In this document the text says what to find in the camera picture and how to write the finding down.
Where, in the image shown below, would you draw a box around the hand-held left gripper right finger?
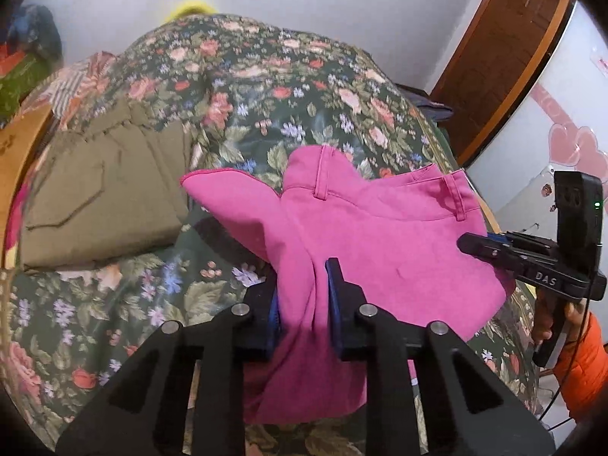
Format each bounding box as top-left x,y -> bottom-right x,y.
325,257 -> 556,456

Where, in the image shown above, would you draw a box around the wooden wardrobe with heart stickers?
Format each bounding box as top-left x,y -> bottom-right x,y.
458,0 -> 608,248

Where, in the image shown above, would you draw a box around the grey backpack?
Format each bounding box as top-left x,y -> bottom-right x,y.
399,84 -> 455,123

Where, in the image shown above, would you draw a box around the wooden lap table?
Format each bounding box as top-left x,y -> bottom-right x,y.
0,102 -> 54,269

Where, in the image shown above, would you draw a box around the person's right hand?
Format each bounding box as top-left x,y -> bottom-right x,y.
531,289 -> 594,345

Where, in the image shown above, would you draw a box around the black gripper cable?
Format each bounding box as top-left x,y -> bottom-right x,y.
539,366 -> 578,433

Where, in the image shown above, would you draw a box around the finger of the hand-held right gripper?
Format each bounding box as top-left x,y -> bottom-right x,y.
457,231 -> 523,274

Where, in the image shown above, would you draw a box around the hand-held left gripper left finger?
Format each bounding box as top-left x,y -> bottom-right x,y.
56,273 -> 281,456

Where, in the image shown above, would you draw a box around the person's right forearm orange sleeve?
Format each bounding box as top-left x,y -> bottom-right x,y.
553,301 -> 608,421

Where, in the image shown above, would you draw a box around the pile of blue clothes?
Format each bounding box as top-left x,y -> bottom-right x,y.
6,5 -> 63,66

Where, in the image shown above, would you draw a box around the green fabric bag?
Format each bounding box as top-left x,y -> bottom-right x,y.
0,52 -> 51,120

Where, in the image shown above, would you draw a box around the olive green pants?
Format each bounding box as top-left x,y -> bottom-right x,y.
20,99 -> 196,272

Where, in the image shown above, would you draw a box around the striped patterned blanket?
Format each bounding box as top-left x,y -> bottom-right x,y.
19,51 -> 125,127

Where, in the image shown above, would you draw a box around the floral bedspread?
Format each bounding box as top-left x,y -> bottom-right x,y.
0,14 -> 543,456

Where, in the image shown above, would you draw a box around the pink pants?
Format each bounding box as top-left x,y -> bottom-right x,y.
180,145 -> 517,427

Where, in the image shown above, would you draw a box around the brown wooden door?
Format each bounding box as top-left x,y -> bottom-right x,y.
430,0 -> 566,119

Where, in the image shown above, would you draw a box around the yellow foam tube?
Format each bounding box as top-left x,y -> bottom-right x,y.
165,0 -> 217,24

